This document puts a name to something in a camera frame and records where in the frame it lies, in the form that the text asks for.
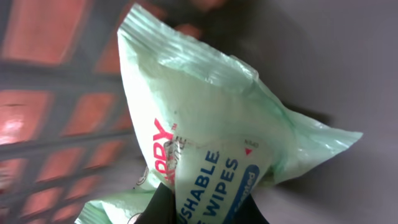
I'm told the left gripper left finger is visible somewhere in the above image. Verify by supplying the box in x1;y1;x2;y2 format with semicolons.
134;184;177;224

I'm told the mint green wipes packet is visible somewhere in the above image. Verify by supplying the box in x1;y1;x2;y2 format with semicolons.
76;4;361;224

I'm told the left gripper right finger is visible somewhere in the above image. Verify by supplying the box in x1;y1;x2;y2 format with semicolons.
229;194;270;224

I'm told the grey plastic mesh basket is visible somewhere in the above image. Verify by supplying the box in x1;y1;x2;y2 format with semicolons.
1;1;397;223

